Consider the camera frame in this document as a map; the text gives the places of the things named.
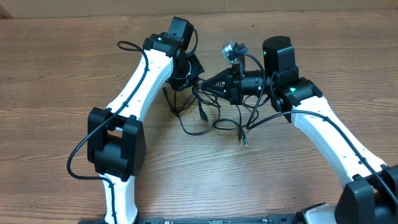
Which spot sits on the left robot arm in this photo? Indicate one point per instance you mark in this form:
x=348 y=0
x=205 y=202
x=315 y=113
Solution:
x=116 y=145

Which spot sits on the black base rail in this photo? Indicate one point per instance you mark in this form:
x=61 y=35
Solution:
x=217 y=221

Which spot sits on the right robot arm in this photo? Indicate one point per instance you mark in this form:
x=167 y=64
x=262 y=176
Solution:
x=369 y=185

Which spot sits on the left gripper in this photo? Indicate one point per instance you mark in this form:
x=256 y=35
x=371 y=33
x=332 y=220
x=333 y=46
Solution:
x=196 y=68

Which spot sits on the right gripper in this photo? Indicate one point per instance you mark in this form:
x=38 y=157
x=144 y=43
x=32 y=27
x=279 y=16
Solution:
x=230 y=87

